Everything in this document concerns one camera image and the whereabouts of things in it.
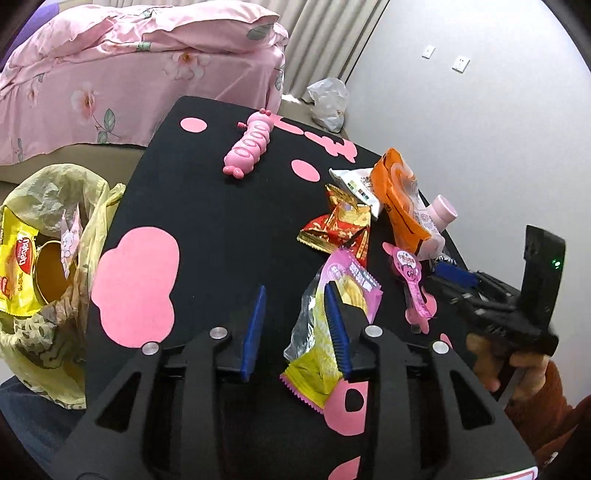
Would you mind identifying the orange snack packet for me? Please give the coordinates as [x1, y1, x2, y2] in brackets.
[371, 147, 433, 253]

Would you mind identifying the black tablecloth with pink shapes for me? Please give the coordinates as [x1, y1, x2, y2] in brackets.
[84, 95, 525, 480]

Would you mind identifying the white plastic bag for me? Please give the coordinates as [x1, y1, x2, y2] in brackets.
[307, 77, 350, 134]

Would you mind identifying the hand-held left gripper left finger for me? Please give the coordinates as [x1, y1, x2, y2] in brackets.
[59, 284, 269, 480]

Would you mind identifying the red gold snack packet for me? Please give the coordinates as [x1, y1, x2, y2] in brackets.
[296, 202, 373, 269]

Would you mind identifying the pink packet with round label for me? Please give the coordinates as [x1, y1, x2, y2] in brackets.
[383, 242, 438, 334]

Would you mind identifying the person's leg in jeans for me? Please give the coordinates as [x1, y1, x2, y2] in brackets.
[0, 375, 89, 464]

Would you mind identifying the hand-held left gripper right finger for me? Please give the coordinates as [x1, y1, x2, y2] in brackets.
[324, 280, 540, 480]

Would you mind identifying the bin with yellow bag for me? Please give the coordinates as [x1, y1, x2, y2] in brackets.
[0, 163, 127, 411]

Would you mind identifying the pink yellow crisp packet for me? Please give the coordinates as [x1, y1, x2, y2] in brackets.
[279, 246, 384, 412]

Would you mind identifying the person's right hand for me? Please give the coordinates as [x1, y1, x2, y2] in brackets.
[465, 332, 549, 394]

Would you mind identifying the white printed packet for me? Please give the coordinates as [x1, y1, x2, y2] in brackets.
[328, 167, 385, 220]

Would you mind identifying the pink floral bed sheet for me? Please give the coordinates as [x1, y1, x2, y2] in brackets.
[0, 44, 286, 168]

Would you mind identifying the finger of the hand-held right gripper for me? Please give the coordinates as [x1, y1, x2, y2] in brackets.
[433, 261, 513, 298]
[425, 276, 506, 324]

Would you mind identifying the beige striped curtain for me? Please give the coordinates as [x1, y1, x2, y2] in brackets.
[276, 0, 399, 101]

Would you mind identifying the person's right forearm brown sleeve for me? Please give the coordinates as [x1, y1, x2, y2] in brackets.
[502, 359, 588, 459]

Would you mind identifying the yellow snack packet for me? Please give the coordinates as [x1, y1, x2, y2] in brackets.
[0, 205, 41, 318]

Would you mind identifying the pink caterpillar toy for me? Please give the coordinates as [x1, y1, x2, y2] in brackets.
[222, 108, 273, 179]

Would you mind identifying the pink plastic bottle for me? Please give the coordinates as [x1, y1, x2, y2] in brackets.
[414, 193, 459, 260]

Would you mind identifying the pink floral duvet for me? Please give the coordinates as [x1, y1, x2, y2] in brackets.
[0, 0, 290, 89]

